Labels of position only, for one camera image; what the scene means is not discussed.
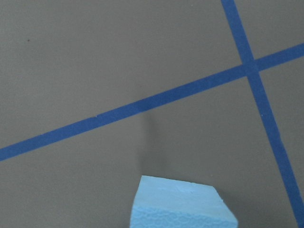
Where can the light blue block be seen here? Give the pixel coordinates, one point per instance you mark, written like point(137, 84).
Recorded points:
point(166, 203)

